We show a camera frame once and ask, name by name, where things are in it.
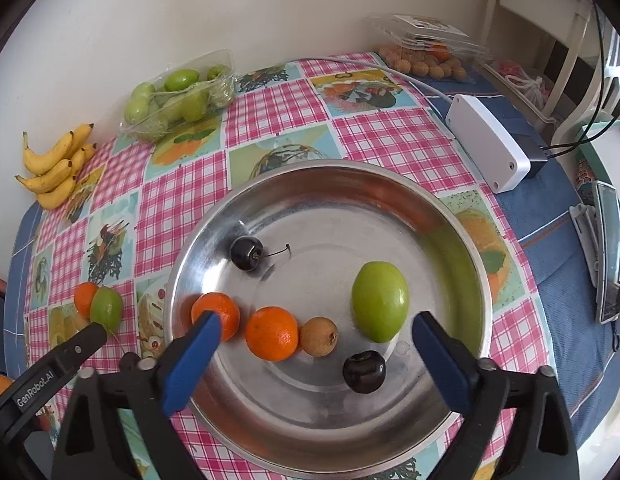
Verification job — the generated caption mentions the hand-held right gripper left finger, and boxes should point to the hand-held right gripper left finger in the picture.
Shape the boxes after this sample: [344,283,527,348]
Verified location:
[51,310,223,480]

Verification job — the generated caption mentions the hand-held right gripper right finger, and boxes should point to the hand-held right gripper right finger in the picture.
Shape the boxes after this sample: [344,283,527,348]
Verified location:
[412,311,580,480]

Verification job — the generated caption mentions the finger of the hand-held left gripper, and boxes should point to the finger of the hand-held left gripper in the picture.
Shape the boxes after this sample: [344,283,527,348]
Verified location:
[55,321,108,367]

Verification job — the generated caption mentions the small green jujube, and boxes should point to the small green jujube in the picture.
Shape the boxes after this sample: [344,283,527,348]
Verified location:
[90,286,125,333]

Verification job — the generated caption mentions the small orange tangerine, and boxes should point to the small orange tangerine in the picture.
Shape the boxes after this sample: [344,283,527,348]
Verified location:
[245,306,299,362]
[73,282,100,318]
[191,292,241,342]

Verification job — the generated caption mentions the large dark red cherry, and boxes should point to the large dark red cherry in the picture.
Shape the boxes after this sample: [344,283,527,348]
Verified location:
[343,351,387,394]

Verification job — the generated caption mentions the large green jujube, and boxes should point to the large green jujube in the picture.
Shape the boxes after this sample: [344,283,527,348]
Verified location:
[351,261,409,343]

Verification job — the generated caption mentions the dark cherry with stem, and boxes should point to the dark cherry with stem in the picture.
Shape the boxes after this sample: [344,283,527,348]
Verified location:
[230,236,291,272]

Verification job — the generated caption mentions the large tan longan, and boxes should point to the large tan longan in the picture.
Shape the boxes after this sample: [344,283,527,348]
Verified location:
[300,316,339,358]

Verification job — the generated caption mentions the round metal plate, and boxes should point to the round metal plate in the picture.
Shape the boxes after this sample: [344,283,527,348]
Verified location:
[167,159,493,478]

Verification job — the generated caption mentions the yellow banana bunch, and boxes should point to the yellow banana bunch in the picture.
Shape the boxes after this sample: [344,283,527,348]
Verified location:
[15,123,97,211]

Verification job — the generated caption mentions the grey flat device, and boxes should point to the grey flat device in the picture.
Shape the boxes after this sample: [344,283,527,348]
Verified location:
[594,181,620,324]

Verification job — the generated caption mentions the clear plastic punnet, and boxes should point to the clear plastic punnet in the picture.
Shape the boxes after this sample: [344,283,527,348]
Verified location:
[121,50,237,143]

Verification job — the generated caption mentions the black plug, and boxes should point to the black plug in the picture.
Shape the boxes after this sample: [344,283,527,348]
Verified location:
[527,142,553,178]

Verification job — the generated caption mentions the white power box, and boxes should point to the white power box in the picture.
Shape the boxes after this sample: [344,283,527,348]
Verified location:
[445,94,532,194]

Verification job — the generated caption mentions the pink checkered tablecloth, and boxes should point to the pink checkered tablecloth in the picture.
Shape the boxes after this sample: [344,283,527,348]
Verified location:
[22,52,558,480]

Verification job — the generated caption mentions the group of wrapped green jujubes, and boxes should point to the group of wrapped green jujubes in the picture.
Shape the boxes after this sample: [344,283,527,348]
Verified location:
[126,66,233,136]

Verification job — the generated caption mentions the white plastic bag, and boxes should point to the white plastic bag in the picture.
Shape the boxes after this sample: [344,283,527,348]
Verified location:
[492,59,553,113]

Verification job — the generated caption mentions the pile of tan longans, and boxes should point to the pile of tan longans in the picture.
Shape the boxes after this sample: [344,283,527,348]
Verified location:
[379,45,468,81]

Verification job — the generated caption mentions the clear plastic clamshell container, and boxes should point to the clear plastic clamshell container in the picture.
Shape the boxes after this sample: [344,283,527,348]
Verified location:
[366,12,493,63]

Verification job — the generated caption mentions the white lattice basket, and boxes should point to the white lattice basket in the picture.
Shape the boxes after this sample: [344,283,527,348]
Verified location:
[550,25,620,146]

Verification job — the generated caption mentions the white wooden chair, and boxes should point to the white wooden chair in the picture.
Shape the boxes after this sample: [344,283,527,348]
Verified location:
[482,0,598,126]

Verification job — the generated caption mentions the black cable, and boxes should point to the black cable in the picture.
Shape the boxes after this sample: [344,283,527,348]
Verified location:
[542,0,620,153]

